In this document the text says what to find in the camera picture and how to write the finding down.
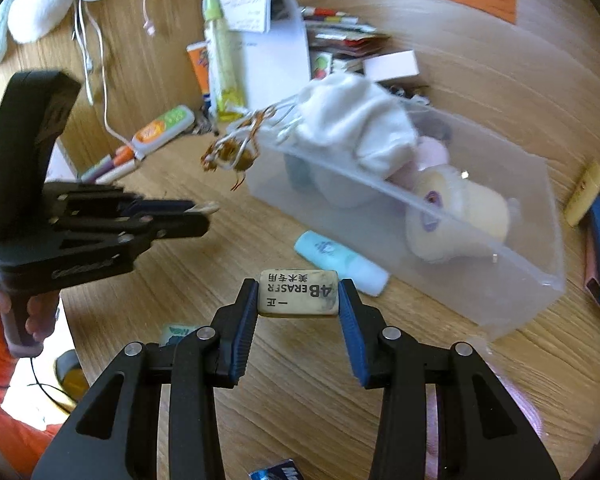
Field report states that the person's left forearm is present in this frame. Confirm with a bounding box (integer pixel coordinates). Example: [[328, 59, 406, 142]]
[[0, 287, 56, 480]]

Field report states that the orange tube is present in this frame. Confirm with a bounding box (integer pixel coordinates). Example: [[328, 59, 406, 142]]
[[187, 42, 212, 98]]

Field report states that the pale teal tube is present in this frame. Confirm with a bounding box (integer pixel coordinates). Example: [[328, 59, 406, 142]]
[[294, 230, 390, 296]]

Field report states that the white handwritten paper slip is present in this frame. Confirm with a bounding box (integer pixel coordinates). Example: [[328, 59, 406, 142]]
[[217, 0, 273, 33]]

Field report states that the orange capped marker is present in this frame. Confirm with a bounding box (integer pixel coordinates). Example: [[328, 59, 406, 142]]
[[80, 145, 132, 182]]

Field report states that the stack of booklets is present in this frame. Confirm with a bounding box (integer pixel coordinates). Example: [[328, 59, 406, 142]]
[[300, 5, 393, 78]]

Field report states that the black yellow tape roll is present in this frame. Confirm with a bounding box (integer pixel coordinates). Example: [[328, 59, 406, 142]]
[[54, 350, 89, 397]]

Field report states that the white eraser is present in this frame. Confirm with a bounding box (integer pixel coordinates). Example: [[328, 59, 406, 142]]
[[256, 269, 341, 317]]

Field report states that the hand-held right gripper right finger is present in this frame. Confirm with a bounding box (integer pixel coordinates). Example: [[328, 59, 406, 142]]
[[336, 277, 563, 480]]

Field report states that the small white box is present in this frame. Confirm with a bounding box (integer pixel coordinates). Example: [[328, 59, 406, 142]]
[[362, 50, 420, 82]]

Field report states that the white drawstring pouch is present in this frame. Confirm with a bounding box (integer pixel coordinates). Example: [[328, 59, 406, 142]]
[[200, 72, 418, 193]]

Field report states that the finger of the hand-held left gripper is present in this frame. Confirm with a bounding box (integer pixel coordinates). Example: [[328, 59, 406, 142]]
[[46, 182, 197, 219], [54, 209, 212, 252]]

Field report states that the pink rope lanyard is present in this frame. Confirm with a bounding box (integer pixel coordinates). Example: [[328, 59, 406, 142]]
[[425, 377, 546, 480]]

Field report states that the white file holder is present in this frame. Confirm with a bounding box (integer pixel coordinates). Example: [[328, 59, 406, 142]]
[[240, 0, 313, 111]]

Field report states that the orange green white pack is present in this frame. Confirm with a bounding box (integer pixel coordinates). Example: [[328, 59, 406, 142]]
[[131, 105, 197, 158]]

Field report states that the white round container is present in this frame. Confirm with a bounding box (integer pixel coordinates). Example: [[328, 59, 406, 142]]
[[314, 164, 377, 209]]

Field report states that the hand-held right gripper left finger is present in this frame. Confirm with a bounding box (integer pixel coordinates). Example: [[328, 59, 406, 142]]
[[30, 277, 261, 480]]

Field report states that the cream tape roll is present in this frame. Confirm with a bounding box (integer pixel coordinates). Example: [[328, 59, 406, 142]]
[[405, 167, 511, 263]]

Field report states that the white charging cable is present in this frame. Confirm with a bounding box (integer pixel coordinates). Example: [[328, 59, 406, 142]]
[[72, 0, 131, 146]]

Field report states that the person's left hand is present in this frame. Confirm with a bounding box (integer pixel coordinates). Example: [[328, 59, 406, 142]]
[[0, 274, 61, 358]]

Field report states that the bowl of small trinkets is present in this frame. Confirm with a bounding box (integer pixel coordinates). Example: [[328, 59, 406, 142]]
[[385, 82, 431, 106]]

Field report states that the small yellow bottle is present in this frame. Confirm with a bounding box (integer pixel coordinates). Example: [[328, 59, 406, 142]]
[[564, 162, 600, 227]]

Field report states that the green white packet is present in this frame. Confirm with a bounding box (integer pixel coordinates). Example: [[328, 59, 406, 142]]
[[160, 322, 201, 348]]

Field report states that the grey metal item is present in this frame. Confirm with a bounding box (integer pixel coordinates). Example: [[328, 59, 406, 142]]
[[192, 107, 218, 136]]

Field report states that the clear plastic storage box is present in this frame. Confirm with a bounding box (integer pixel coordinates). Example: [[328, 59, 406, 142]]
[[237, 87, 566, 341]]

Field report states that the dark green small bottle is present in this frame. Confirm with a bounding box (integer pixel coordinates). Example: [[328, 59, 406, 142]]
[[284, 154, 312, 192]]

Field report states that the yellow-green spray bottle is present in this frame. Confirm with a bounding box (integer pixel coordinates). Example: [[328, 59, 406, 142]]
[[202, 0, 248, 113]]

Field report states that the white plush toy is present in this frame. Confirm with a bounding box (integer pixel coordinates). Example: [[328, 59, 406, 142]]
[[7, 0, 78, 43]]

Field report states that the pink round case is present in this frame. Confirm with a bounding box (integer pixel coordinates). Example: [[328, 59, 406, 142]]
[[414, 136, 449, 182]]

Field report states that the blue card packet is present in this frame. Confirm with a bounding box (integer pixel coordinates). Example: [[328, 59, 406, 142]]
[[247, 458, 301, 480]]

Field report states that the red pen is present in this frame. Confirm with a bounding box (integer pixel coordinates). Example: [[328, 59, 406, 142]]
[[300, 6, 358, 23]]

